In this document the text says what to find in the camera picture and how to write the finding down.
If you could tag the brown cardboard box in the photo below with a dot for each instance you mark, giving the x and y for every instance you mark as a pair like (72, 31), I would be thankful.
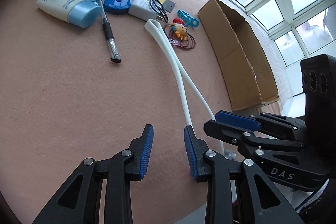
(246, 71)

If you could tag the cartoon doll keychain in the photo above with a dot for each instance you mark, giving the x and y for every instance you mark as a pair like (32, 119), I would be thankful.
(178, 33)

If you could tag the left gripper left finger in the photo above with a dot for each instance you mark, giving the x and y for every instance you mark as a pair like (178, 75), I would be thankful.
(78, 199)

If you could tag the teal plastic clothespin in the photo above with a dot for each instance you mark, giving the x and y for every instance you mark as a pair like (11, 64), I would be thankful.
(188, 20)

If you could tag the white sunscreen bottle blue cap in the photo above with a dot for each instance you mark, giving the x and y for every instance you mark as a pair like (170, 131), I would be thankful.
(81, 13)

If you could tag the white AC power adapter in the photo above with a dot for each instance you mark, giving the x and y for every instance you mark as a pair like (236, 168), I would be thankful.
(141, 9)

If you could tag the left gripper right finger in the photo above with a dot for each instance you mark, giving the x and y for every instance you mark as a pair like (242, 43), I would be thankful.
(259, 200)

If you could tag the blue round tape measure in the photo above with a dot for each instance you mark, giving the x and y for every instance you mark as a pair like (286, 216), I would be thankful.
(117, 7)

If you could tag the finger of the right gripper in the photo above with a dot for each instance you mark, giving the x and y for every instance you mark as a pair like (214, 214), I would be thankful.
(237, 121)
(284, 142)

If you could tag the black gel pen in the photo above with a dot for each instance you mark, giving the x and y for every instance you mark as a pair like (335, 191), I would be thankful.
(114, 55)

